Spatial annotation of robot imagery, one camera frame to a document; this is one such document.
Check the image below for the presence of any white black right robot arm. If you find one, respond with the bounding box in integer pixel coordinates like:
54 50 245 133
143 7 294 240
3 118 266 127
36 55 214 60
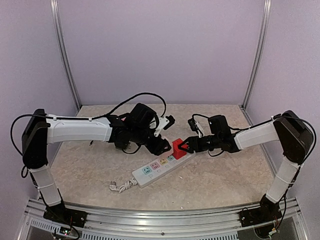
177 110 317 222

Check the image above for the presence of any aluminium front rail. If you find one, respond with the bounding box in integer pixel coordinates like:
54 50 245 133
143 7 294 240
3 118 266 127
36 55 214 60
13 198 312 240

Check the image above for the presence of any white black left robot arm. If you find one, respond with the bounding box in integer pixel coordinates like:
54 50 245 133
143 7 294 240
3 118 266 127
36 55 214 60
12 102 175 223

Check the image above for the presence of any white power strip cord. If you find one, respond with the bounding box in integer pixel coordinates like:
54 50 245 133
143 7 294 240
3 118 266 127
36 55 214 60
108 176 138 194

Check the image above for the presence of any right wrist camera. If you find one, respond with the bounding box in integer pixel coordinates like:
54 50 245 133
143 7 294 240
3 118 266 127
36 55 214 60
187 118 204 138

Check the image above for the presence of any dark green cube socket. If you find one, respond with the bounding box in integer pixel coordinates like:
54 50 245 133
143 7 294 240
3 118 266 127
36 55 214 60
120 143 131 154

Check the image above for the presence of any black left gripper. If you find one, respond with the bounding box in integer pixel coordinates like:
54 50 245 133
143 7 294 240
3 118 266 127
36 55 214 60
131 126 172 156

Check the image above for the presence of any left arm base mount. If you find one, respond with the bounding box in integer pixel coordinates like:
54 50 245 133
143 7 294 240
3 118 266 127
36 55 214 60
43 208 88 228

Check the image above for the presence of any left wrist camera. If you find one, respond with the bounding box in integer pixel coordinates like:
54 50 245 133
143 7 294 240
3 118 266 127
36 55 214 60
149 115 176 137

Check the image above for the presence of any red cube socket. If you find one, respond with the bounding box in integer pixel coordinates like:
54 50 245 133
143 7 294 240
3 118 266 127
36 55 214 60
172 138 187 160

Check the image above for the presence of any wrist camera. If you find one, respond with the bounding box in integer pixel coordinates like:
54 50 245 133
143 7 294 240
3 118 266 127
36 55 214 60
149 115 176 137
187 118 204 138

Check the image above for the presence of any aluminium frame post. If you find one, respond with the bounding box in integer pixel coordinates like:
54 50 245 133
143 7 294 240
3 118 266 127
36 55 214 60
50 0 82 111
241 0 272 112

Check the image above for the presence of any right aluminium frame post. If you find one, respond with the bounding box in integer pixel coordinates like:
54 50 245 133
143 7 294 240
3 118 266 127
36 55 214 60
241 0 272 112

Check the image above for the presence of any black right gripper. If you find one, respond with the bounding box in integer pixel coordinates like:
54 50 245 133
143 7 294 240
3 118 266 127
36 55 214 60
178 134 221 154

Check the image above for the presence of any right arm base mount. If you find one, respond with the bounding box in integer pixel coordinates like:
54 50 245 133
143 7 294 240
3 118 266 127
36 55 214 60
239 207 282 227

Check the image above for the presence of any left aluminium frame post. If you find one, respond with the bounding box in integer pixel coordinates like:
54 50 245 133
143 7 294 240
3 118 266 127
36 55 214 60
50 0 82 111

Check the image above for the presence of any white power strip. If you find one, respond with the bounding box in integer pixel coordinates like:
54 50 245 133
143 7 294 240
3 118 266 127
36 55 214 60
132 153 196 188

